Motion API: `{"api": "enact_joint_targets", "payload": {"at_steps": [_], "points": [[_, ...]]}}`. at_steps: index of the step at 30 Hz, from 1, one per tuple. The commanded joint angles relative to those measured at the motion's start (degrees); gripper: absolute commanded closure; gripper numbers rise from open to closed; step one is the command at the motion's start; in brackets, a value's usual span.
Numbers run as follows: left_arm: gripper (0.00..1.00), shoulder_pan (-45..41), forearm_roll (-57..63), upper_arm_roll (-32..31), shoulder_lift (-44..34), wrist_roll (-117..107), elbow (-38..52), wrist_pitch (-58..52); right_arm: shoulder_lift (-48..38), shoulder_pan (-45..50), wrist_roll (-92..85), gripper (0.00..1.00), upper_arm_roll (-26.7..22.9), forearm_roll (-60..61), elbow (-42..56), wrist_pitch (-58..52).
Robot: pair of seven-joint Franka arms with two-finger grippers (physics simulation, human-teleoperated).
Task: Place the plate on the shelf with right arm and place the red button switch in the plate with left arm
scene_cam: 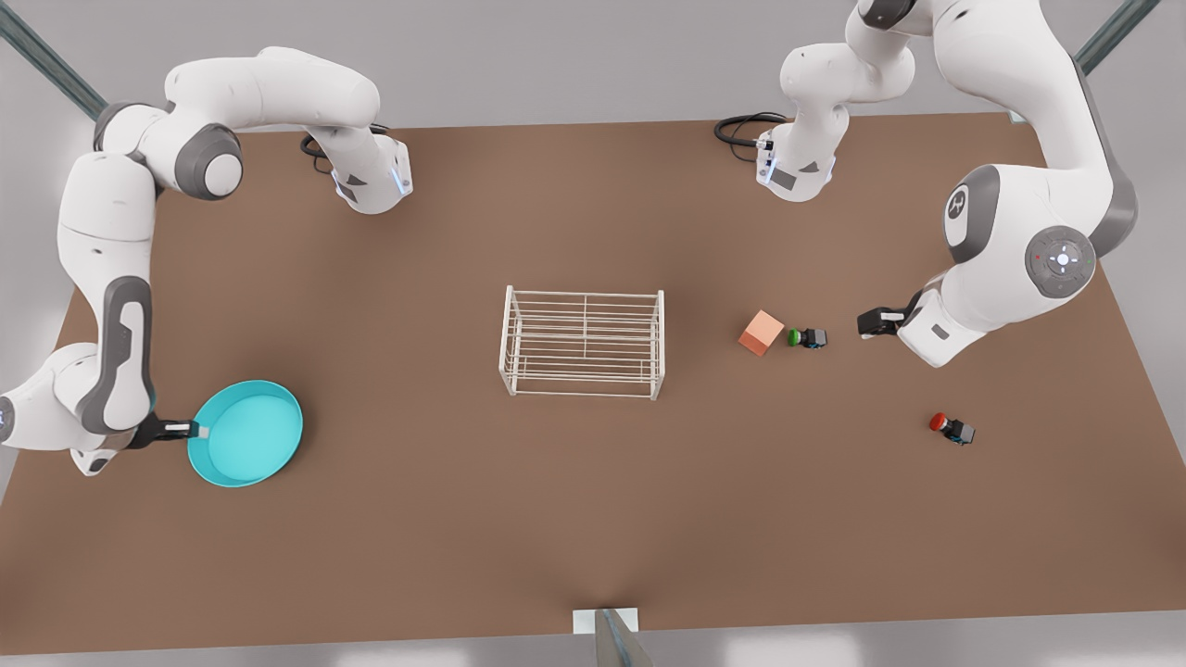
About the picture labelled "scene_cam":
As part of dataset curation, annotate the red button switch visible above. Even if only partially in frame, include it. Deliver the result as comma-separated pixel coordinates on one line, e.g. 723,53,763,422
929,412,976,447

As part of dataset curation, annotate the turquoise plate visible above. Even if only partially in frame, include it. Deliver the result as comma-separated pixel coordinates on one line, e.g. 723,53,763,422
187,380,304,488

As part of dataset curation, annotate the black cable loop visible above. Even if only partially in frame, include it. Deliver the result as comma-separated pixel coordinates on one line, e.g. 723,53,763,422
300,124,390,175
714,112,789,163

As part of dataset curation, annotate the silver frame post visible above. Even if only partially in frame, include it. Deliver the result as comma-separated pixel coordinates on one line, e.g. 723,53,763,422
573,608,653,667
0,7,108,121
1008,0,1162,123

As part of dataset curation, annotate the white wire shelf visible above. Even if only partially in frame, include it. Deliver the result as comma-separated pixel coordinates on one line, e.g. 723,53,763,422
498,285,666,401

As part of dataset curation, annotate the orange cube block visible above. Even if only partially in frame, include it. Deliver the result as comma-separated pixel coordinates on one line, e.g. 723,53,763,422
738,309,786,358

